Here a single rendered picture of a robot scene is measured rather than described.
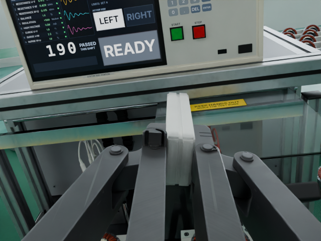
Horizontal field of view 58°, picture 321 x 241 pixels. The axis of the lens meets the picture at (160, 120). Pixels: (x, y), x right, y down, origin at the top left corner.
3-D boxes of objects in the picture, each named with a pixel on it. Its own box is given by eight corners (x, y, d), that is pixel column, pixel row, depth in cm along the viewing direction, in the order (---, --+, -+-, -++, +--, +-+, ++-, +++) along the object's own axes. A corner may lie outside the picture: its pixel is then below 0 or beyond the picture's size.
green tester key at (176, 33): (182, 38, 50) (181, 27, 49) (172, 40, 50) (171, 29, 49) (182, 38, 51) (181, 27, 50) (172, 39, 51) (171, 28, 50)
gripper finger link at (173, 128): (176, 186, 16) (163, 186, 16) (175, 129, 22) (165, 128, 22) (180, 138, 15) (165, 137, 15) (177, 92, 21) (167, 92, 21)
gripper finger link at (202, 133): (196, 170, 13) (261, 173, 13) (189, 123, 18) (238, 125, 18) (193, 196, 14) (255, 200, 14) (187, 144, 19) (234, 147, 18)
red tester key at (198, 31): (204, 37, 50) (204, 26, 49) (194, 38, 50) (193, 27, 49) (204, 36, 51) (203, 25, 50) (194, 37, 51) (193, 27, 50)
